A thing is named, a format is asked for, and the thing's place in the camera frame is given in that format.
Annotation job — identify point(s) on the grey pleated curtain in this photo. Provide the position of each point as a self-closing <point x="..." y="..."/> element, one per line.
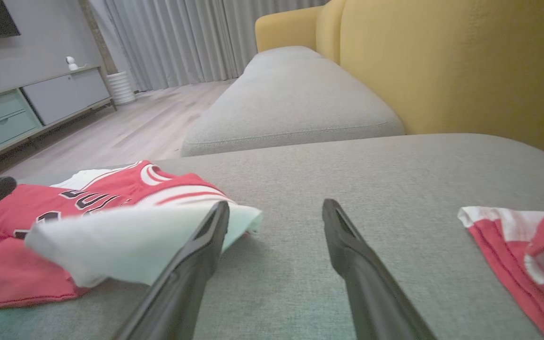
<point x="182" y="42"/>

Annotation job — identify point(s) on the large grey sofa seat cushion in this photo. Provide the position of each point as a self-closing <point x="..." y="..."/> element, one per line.
<point x="395" y="179"/>

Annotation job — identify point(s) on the low grey green tv cabinet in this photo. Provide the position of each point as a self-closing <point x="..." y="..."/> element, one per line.
<point x="64" y="94"/>

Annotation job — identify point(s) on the narrow yellow sofa backrest cushion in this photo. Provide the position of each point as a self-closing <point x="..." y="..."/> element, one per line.
<point x="331" y="28"/>

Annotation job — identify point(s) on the small grey sofa seat cushion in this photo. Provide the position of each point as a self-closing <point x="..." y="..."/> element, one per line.
<point x="291" y="94"/>

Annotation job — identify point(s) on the white ribbed floor vase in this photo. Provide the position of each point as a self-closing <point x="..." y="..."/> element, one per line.
<point x="121" y="87"/>

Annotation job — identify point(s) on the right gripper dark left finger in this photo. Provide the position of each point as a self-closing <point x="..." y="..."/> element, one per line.
<point x="182" y="288"/>

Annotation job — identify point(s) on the yellow sofa armrest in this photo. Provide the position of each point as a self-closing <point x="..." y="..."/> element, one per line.
<point x="286" y="30"/>

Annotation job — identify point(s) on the small white security camera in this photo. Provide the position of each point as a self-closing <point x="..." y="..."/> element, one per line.
<point x="71" y="63"/>

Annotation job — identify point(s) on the red and white basketball jersey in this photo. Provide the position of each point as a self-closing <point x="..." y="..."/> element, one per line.
<point x="31" y="208"/>

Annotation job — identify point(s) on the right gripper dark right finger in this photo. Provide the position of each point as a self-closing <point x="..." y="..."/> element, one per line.
<point x="371" y="293"/>

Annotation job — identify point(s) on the wide yellow sofa backrest cushion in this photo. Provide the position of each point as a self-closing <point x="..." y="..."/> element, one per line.
<point x="465" y="61"/>

